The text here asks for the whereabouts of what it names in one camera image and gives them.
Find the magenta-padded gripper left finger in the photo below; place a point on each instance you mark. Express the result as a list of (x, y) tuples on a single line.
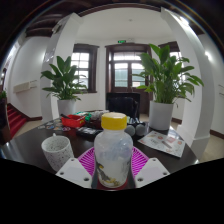
[(75, 171)]

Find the red plastic box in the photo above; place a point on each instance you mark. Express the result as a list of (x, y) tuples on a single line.
[(73, 121)]

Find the dark wooden double door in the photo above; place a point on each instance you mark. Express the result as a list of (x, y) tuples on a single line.
[(121, 75)]

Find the white speckled mug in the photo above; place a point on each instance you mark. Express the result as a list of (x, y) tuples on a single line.
[(57, 153)]

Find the red carpeted staircase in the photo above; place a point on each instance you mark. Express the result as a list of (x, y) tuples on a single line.
[(16, 120)]

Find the small potted plant, white pot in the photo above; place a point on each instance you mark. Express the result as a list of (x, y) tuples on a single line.
[(66, 107)]

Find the clear bottle with yellow cap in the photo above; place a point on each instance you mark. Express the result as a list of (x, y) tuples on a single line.
[(113, 153)]

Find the black chair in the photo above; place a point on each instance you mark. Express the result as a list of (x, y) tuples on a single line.
[(121, 103)]

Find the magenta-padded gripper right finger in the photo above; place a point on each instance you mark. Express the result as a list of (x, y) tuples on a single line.
[(150, 171)]

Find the large potted plant, white pot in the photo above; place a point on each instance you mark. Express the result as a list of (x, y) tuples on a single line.
[(161, 115)]

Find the green exit sign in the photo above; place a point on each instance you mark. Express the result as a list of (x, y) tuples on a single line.
[(122, 41)]

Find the white wall-mounted box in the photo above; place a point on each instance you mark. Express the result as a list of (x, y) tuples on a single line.
[(24, 86)]

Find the grey round ball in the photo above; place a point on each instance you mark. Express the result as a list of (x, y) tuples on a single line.
[(130, 130), (140, 128)]

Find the black remote control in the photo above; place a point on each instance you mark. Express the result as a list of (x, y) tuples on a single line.
[(88, 132)]

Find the brown box with white items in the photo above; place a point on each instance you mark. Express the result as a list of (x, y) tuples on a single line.
[(98, 117)]

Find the printed paper leaflet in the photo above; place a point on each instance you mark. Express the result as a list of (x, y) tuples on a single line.
[(163, 143)]

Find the dark-framed window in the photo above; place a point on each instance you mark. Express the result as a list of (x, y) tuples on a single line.
[(176, 55), (80, 66)]

